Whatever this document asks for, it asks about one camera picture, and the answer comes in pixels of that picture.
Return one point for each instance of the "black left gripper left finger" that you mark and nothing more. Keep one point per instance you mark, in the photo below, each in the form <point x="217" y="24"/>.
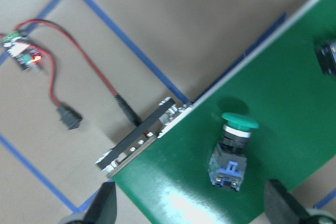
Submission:
<point x="104" y="207"/>

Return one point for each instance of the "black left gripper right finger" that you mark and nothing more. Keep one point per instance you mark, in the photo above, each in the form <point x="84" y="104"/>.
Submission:
<point x="280" y="206"/>

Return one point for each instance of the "green conveyor belt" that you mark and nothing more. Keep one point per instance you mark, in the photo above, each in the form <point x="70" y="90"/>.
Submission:
<point x="278" y="97"/>

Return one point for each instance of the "small motor controller board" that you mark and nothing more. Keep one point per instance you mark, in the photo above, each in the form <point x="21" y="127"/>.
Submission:
<point x="17" y="45"/>

